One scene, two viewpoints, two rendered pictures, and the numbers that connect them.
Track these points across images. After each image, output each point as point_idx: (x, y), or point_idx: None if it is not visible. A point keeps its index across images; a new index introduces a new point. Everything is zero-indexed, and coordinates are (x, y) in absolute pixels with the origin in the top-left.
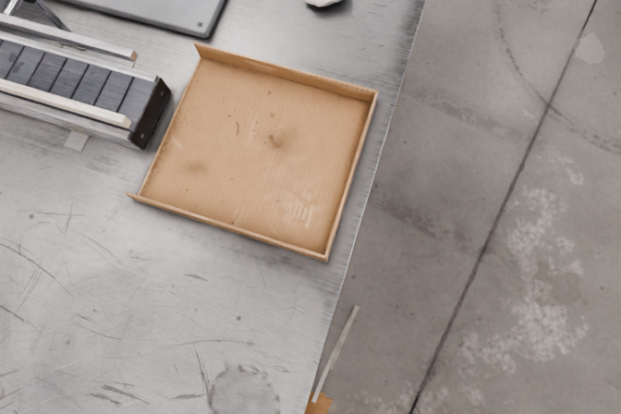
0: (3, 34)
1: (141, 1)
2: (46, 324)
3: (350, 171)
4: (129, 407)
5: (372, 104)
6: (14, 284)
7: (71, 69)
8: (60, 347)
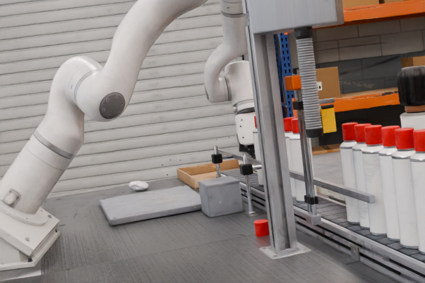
0: (240, 183)
1: (186, 191)
2: (322, 170)
3: (207, 172)
4: (318, 163)
5: (182, 167)
6: (321, 174)
7: (235, 175)
8: (323, 168)
